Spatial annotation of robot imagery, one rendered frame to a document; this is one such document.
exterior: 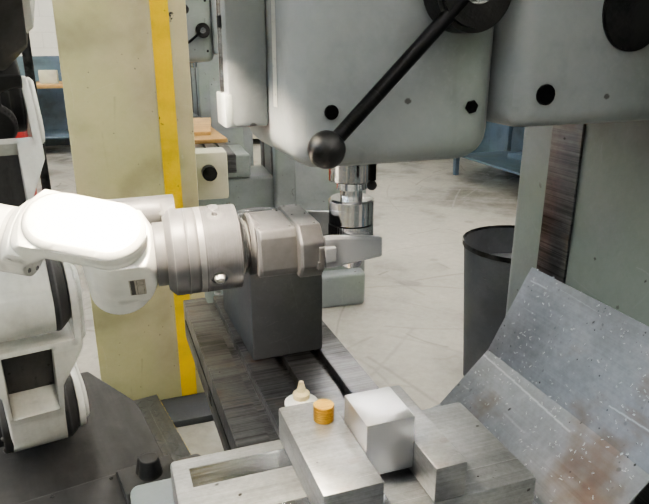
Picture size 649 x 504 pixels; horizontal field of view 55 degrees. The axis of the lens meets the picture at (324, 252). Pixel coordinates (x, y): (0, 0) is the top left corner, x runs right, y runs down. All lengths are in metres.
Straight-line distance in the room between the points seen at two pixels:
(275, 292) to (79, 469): 0.66
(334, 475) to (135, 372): 2.05
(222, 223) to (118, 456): 0.93
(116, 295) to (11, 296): 0.50
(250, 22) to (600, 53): 0.31
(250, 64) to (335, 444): 0.37
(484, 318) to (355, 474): 2.05
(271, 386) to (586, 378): 0.44
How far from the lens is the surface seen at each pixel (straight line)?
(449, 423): 0.76
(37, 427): 1.41
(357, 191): 0.64
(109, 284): 0.64
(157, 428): 1.85
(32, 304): 1.14
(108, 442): 1.53
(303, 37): 0.51
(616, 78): 0.64
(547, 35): 0.59
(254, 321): 1.00
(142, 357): 2.59
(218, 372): 1.00
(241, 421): 0.89
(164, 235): 0.62
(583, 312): 0.92
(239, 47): 0.57
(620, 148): 0.87
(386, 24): 0.53
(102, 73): 2.30
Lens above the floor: 1.42
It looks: 19 degrees down
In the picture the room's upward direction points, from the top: straight up
